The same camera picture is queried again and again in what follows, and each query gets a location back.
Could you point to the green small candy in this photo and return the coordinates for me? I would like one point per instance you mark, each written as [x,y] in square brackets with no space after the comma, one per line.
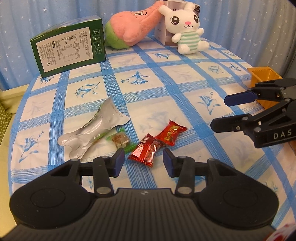
[122,140]

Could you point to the light green sofa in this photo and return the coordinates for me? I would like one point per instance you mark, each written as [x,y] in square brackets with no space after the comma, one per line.
[10,100]

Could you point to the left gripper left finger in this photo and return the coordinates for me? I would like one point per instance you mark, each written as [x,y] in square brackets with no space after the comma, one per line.
[101,169]

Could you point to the red orange candy packet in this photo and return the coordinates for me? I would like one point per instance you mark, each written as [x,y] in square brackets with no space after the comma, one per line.
[146,150]

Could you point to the blue checkered tablecloth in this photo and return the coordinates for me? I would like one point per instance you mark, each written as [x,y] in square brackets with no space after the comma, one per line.
[152,84]

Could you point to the pink green plush toy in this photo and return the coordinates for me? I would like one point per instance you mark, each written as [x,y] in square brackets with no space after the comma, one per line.
[125,29]

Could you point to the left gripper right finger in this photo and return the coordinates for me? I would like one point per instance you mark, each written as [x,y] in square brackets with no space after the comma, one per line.
[186,169]

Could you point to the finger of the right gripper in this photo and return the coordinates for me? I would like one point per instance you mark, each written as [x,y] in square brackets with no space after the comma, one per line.
[240,98]
[245,123]

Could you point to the green chevron cushion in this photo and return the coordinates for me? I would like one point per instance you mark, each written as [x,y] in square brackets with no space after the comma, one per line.
[5,118]

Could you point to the blue star curtain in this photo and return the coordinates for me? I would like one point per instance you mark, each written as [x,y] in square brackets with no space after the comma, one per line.
[260,32]

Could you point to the white bunny plush toy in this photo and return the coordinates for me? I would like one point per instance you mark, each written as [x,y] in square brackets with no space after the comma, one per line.
[185,26]

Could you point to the silver foil snack pouch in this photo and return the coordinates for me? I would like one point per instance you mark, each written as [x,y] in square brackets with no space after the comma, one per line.
[106,118]

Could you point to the green printed carton box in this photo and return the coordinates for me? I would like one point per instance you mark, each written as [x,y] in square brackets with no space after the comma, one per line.
[69,45]

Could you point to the small red candy packet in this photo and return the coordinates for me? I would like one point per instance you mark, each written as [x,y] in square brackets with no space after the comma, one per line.
[170,133]

